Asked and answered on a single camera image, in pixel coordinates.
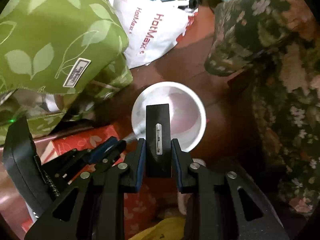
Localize yellow banana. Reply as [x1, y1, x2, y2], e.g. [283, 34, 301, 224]
[131, 217, 185, 240]

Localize green leaf pattern bag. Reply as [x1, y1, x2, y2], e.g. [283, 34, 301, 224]
[1, 0, 133, 141]

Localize white HotMax plastic bag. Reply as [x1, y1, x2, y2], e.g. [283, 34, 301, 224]
[113, 0, 198, 69]

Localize dark floral bed sheet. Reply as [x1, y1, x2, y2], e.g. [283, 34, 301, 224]
[205, 0, 319, 217]

